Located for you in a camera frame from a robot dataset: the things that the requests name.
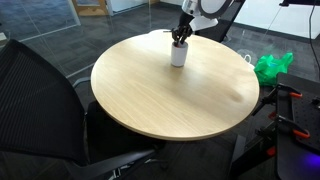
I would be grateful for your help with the black mesh office chair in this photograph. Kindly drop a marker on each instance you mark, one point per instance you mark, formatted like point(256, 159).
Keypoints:
point(41, 114)
point(219, 32)

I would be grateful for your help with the wooden cabinet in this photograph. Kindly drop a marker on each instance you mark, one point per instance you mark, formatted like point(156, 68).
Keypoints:
point(91, 10)

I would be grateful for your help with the white ceramic mug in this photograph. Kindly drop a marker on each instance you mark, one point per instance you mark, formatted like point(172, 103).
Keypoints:
point(179, 54)

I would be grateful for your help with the orange handled clamp lower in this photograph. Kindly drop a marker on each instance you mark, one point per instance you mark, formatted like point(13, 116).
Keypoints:
point(296, 129)

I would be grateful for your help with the black mesh office chair near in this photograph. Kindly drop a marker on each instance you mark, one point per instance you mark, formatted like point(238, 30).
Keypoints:
point(41, 114)

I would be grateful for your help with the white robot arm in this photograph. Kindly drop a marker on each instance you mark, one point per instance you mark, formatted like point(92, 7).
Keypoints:
point(197, 15)

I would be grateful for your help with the orange handled clamp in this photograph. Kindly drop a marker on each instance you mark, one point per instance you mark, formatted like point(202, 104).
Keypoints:
point(296, 129)
point(292, 92)

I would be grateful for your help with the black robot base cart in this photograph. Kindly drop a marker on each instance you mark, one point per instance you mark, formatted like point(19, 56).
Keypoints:
point(291, 140)

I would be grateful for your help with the black mesh office chair far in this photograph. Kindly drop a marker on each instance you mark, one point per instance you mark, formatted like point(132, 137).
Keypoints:
point(219, 32)

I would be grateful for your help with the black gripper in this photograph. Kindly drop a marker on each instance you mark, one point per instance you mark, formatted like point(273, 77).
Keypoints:
point(183, 27)

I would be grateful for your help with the orange handled clamp upper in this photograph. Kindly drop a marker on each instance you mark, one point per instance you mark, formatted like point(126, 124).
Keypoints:
point(292, 92)

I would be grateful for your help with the round wooden table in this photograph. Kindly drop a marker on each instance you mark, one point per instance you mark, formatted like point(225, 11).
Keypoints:
point(136, 84)

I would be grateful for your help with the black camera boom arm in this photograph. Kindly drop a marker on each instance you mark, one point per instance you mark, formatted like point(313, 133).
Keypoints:
point(286, 3)

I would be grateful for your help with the green plastic bag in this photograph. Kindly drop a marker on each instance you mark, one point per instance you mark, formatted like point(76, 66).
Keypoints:
point(268, 67)

